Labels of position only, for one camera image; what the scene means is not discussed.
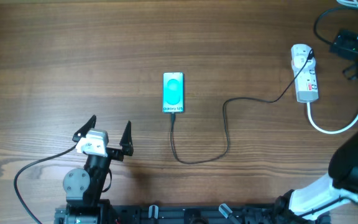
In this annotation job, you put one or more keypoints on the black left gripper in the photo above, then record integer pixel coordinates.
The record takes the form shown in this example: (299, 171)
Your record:
(117, 154)

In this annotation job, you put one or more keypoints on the white power strip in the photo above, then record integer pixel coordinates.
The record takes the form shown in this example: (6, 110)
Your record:
(306, 87)

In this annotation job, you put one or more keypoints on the blue screen smartphone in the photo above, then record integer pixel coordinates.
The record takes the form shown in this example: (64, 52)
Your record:
(173, 99)

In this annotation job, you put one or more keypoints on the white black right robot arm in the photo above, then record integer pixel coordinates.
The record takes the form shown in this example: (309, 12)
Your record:
(340, 185)

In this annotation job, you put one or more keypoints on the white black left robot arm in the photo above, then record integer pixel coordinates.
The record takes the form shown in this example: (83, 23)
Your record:
(84, 186)

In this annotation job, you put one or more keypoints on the white charger adapter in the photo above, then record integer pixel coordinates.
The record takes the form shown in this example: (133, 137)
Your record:
(302, 54)

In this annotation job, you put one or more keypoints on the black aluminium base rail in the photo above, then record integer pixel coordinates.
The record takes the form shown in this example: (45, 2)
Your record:
(248, 214)

